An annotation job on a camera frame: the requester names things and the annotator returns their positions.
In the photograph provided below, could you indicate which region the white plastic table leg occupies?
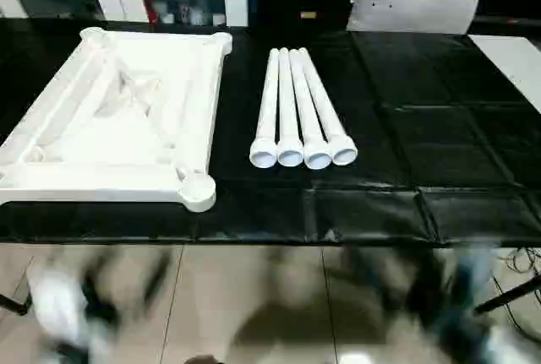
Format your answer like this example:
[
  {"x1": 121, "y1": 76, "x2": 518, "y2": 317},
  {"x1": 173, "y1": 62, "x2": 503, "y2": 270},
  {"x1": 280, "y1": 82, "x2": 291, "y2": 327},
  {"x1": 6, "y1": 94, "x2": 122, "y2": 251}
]
[
  {"x1": 298, "y1": 47, "x2": 358, "y2": 167},
  {"x1": 276, "y1": 47, "x2": 305, "y2": 169},
  {"x1": 249, "y1": 48, "x2": 281, "y2": 169},
  {"x1": 287, "y1": 47, "x2": 332, "y2": 171}
]

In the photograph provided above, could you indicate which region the white plastic table top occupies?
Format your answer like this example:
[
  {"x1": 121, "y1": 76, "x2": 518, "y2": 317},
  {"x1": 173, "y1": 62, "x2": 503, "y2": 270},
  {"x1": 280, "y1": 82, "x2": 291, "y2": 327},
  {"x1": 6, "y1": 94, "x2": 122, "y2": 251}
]
[{"x1": 0, "y1": 26, "x2": 233, "y2": 213}]

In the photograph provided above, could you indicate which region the black work mat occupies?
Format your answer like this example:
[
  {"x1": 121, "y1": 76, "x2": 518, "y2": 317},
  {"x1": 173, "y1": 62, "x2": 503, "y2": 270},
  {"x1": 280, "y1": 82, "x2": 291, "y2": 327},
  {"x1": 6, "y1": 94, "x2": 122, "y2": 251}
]
[{"x1": 0, "y1": 18, "x2": 541, "y2": 247}]

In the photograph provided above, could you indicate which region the white flat panel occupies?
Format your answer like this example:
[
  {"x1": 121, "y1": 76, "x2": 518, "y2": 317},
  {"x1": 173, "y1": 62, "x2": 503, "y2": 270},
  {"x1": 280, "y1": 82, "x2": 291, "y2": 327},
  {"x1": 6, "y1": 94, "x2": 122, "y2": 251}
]
[{"x1": 469, "y1": 35, "x2": 541, "y2": 113}]

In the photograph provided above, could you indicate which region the black stand leg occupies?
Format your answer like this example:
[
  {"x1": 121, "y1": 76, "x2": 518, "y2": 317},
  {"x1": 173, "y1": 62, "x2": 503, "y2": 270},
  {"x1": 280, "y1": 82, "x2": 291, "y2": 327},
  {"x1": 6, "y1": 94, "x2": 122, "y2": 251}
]
[
  {"x1": 0, "y1": 292, "x2": 30, "y2": 316},
  {"x1": 473, "y1": 275, "x2": 541, "y2": 314}
]

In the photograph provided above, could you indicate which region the floor cable bundle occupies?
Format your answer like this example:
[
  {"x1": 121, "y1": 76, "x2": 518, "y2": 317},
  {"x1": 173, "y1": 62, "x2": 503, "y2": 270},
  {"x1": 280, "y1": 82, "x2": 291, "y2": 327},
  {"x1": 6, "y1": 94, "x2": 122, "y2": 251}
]
[{"x1": 503, "y1": 247, "x2": 541, "y2": 331}]

